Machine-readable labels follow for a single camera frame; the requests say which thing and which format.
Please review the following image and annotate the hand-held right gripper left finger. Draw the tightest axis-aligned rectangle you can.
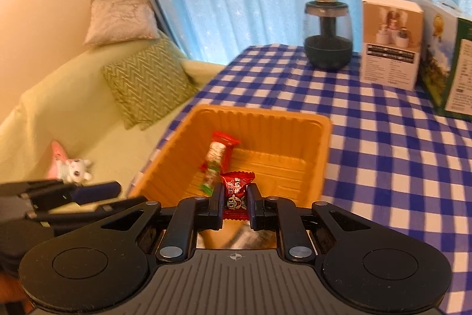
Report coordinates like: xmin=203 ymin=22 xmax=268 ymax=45
xmin=98 ymin=183 xmax=225 ymax=262

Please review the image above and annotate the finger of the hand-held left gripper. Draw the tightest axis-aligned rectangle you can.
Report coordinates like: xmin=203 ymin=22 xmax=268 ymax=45
xmin=26 ymin=196 xmax=148 ymax=227
xmin=0 ymin=180 xmax=122 ymax=208

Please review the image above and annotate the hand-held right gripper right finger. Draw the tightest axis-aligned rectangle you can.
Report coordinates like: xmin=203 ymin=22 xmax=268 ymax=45
xmin=247 ymin=185 xmax=373 ymax=262

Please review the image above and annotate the red square snack packet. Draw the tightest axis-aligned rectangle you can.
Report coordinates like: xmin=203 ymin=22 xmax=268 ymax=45
xmin=220 ymin=170 xmax=256 ymax=220

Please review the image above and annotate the clear grey snack packet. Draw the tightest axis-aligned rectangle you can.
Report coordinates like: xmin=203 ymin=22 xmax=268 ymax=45
xmin=221 ymin=221 xmax=277 ymax=249

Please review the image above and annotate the orange plastic tray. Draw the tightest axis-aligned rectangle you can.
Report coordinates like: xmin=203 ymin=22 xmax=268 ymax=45
xmin=127 ymin=105 xmax=332 ymax=249

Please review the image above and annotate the white plush toy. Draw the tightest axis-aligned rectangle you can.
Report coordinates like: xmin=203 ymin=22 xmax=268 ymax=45
xmin=61 ymin=158 xmax=93 ymax=185

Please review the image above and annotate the pink plush toy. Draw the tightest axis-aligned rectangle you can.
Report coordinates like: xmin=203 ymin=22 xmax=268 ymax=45
xmin=46 ymin=141 xmax=71 ymax=180

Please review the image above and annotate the light green sofa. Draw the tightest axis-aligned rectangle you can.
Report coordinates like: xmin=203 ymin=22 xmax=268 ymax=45
xmin=0 ymin=29 xmax=225 ymax=198

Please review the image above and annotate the green zigzag cushion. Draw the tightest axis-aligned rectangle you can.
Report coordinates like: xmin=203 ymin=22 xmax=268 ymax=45
xmin=101 ymin=38 xmax=198 ymax=131

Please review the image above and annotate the blue white checkered tablecloth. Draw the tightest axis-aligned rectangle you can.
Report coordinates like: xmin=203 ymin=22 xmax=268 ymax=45
xmin=129 ymin=45 xmax=472 ymax=304

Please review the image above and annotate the white patterned cushion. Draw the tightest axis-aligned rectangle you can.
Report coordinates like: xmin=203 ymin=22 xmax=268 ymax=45
xmin=84 ymin=0 xmax=160 ymax=46

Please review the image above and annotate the dark green glass humidifier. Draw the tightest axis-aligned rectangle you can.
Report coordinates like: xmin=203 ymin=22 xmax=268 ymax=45
xmin=304 ymin=0 xmax=354 ymax=71

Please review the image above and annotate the white product box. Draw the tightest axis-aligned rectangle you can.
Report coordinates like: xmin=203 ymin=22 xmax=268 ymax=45
xmin=359 ymin=0 xmax=425 ymax=91

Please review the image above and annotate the green carton box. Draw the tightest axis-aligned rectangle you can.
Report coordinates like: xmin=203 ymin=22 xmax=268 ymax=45
xmin=407 ymin=0 xmax=472 ymax=122

